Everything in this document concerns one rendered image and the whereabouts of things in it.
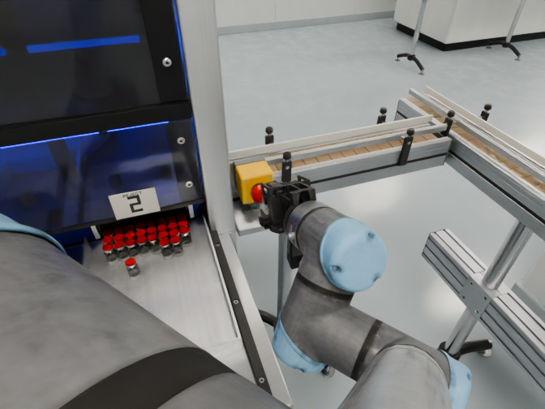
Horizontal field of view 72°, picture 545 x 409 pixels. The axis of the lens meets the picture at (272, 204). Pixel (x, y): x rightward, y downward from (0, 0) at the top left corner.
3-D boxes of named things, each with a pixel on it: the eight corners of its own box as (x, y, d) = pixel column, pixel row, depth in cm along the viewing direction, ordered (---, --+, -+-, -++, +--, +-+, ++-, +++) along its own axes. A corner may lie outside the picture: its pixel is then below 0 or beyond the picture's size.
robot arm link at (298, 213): (347, 251, 53) (294, 265, 51) (333, 241, 57) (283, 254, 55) (343, 200, 51) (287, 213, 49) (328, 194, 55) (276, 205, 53)
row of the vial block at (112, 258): (108, 259, 80) (101, 243, 77) (191, 239, 85) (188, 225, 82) (108, 266, 79) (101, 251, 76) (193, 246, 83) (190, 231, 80)
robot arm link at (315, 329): (338, 403, 41) (375, 315, 40) (255, 350, 46) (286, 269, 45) (355, 377, 48) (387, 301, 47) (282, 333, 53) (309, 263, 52)
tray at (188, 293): (88, 247, 83) (83, 237, 81) (204, 222, 89) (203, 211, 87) (82, 399, 58) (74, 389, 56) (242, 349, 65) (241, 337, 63)
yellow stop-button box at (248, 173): (234, 187, 87) (232, 161, 83) (263, 180, 89) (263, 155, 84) (243, 206, 82) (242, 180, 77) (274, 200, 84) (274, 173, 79)
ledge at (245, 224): (225, 201, 98) (224, 195, 97) (271, 191, 102) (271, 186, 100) (238, 236, 88) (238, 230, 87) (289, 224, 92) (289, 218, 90)
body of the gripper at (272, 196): (298, 174, 66) (328, 186, 55) (304, 219, 68) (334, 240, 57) (257, 182, 64) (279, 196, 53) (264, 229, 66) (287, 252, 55)
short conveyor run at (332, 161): (227, 218, 96) (221, 168, 86) (214, 184, 107) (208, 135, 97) (447, 168, 113) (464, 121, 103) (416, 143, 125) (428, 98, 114)
